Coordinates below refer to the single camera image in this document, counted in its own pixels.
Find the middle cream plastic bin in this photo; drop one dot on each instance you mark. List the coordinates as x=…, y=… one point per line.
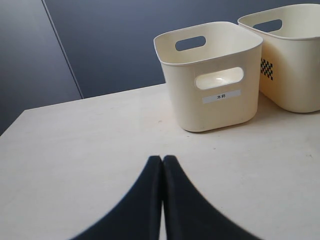
x=290, y=55

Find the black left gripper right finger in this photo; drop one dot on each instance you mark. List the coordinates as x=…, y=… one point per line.
x=188, y=215

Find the cream plastic bin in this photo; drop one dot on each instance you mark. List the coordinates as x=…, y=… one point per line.
x=212, y=73
x=290, y=55

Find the left cream plastic bin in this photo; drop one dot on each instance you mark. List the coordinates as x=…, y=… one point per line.
x=212, y=73

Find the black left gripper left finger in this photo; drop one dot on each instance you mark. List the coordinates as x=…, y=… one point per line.
x=137, y=216

